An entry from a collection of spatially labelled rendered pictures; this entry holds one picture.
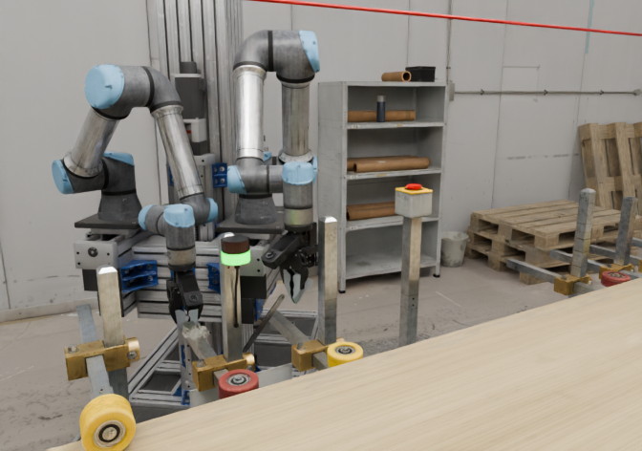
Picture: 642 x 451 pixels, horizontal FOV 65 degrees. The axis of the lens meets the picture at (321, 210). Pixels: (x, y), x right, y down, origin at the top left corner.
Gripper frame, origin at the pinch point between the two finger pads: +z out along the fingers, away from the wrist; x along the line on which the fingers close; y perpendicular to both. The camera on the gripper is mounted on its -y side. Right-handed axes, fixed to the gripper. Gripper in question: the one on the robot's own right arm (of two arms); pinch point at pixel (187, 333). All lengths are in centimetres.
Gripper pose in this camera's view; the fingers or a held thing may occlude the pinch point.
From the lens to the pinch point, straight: 147.7
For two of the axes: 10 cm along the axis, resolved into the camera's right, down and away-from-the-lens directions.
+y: -4.8, -2.2, 8.5
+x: -8.8, 1.1, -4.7
